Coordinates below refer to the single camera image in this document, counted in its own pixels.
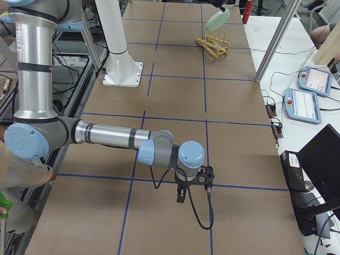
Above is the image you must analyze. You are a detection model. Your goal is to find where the aluminium frame post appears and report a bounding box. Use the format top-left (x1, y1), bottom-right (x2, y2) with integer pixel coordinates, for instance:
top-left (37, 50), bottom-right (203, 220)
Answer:
top-left (254, 0), bottom-right (301, 83)

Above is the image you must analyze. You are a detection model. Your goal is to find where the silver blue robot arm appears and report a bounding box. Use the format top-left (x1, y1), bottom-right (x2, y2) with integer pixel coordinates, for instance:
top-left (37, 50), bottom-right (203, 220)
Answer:
top-left (4, 1), bottom-right (214, 202)

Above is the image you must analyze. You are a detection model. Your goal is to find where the upper teach pendant tablet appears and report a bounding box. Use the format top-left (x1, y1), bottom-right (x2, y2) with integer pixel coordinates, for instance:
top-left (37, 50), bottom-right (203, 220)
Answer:
top-left (298, 66), bottom-right (333, 97)

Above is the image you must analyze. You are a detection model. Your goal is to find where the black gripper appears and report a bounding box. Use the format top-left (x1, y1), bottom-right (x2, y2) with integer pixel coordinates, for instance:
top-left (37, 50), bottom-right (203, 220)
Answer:
top-left (175, 168), bottom-right (201, 203)

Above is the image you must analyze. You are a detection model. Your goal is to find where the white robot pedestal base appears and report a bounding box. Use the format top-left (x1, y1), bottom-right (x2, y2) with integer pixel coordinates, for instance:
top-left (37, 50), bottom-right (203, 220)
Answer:
top-left (95, 0), bottom-right (143, 88)

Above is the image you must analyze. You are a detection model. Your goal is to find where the red black connector box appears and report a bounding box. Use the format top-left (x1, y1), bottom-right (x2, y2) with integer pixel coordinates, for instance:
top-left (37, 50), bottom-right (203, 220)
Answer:
top-left (266, 104), bottom-right (277, 118)
top-left (271, 122), bottom-right (283, 139)

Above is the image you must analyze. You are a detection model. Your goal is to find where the teach pendant tablet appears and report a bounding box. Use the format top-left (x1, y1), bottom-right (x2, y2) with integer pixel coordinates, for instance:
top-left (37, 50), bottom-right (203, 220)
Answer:
top-left (298, 66), bottom-right (333, 97)
top-left (284, 88), bottom-right (322, 124)

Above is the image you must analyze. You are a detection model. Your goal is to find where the wooden dish rack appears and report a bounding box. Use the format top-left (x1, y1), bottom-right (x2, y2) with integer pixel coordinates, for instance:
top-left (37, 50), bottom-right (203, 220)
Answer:
top-left (195, 32), bottom-right (232, 60)

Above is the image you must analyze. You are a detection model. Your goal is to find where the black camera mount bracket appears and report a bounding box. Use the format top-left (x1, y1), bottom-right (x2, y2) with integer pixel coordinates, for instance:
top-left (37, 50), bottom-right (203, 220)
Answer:
top-left (198, 166), bottom-right (215, 193)

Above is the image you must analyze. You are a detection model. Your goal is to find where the lower teach pendant tablet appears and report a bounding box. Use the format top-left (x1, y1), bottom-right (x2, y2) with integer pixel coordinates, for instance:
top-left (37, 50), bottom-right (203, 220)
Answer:
top-left (284, 88), bottom-right (322, 124)

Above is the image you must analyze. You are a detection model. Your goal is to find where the green handle tool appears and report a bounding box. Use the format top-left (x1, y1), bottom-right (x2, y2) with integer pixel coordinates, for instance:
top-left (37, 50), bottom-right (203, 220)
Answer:
top-left (0, 193), bottom-right (13, 219)

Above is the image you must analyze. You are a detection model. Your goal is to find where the black laptop computer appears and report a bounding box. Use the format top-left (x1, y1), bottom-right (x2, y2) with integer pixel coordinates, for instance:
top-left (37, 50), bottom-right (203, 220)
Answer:
top-left (280, 124), bottom-right (339, 238)

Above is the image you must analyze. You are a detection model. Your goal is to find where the upper red black connector box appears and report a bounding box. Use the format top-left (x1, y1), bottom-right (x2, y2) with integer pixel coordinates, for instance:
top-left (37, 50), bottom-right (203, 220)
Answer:
top-left (266, 104), bottom-right (277, 118)

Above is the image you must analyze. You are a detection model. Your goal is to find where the person in beige shirt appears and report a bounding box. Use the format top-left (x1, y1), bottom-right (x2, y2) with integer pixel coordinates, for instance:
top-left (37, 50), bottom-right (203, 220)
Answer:
top-left (1, 126), bottom-right (56, 234)

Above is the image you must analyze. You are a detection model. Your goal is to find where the light green round plate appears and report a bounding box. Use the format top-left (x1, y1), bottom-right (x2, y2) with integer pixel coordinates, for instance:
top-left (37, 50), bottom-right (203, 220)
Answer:
top-left (205, 9), bottom-right (230, 31)

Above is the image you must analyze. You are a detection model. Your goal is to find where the wooden beam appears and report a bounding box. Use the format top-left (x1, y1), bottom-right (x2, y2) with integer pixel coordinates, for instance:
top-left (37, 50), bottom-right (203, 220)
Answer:
top-left (311, 21), bottom-right (339, 65)

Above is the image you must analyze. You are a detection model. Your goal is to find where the red bottle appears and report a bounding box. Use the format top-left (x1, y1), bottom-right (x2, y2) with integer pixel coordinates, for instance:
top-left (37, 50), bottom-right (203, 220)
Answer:
top-left (242, 0), bottom-right (254, 24)

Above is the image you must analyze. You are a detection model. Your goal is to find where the lower red black connector box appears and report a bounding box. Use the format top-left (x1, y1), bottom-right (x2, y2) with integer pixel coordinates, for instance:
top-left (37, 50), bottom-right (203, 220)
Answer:
top-left (271, 122), bottom-right (283, 139)

